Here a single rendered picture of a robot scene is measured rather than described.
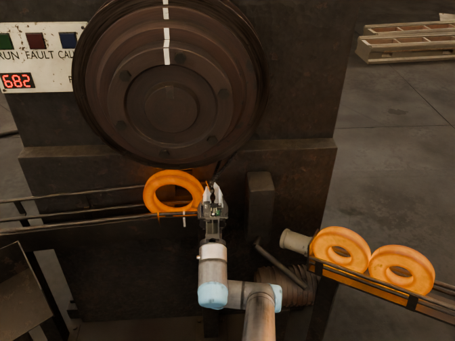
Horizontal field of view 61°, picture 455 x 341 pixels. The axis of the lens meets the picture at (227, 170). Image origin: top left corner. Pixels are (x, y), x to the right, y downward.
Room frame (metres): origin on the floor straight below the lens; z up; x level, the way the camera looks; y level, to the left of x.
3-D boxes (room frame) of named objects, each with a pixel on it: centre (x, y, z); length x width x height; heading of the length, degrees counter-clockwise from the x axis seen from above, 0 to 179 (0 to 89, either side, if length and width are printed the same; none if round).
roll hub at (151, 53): (0.79, 0.13, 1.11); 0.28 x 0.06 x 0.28; 94
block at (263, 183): (0.91, -0.10, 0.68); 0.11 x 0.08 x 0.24; 4
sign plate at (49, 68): (0.97, 0.48, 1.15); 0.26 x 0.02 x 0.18; 94
